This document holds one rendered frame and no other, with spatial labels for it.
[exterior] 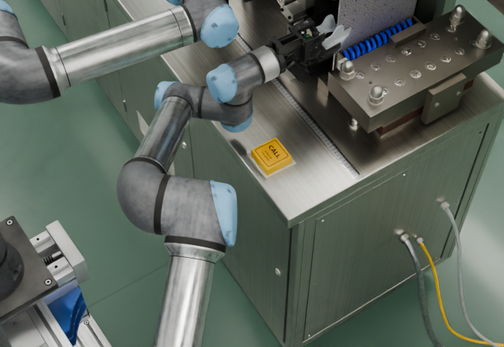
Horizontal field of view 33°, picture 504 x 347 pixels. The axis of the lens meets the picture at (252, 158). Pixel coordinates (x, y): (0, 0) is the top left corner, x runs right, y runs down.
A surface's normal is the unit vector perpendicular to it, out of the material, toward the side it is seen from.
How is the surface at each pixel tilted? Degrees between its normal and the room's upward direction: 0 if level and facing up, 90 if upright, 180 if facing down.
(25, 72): 32
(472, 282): 0
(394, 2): 90
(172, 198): 18
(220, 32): 90
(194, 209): 24
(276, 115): 0
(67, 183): 0
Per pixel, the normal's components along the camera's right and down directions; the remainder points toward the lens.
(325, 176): 0.00, -0.58
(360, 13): 0.54, 0.69
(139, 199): -0.45, -0.17
